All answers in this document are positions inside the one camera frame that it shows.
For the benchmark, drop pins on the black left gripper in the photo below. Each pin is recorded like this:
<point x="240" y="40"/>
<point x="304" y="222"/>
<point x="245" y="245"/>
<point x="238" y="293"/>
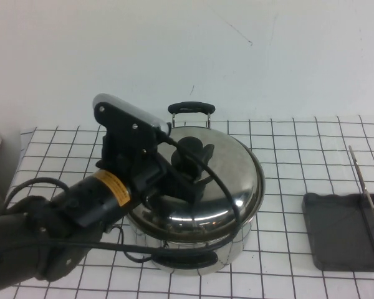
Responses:
<point x="143" y="174"/>

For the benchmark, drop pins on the stainless steel pot lid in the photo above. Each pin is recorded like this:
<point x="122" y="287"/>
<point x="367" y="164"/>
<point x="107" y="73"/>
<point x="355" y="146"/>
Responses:
<point x="230" y="174"/>

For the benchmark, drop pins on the dark grey lid rack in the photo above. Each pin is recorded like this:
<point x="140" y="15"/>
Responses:
<point x="336" y="230"/>

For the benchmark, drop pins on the white grid tablecloth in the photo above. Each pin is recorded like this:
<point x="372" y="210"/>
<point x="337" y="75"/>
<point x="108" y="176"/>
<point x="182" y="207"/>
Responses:
<point x="299" y="155"/>

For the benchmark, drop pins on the beige box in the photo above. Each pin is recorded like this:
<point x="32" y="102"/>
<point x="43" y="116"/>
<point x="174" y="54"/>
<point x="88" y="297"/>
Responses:
<point x="0" y="149"/>

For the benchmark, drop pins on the silver wrist camera black mount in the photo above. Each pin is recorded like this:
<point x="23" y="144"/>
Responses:
<point x="127" y="120"/>

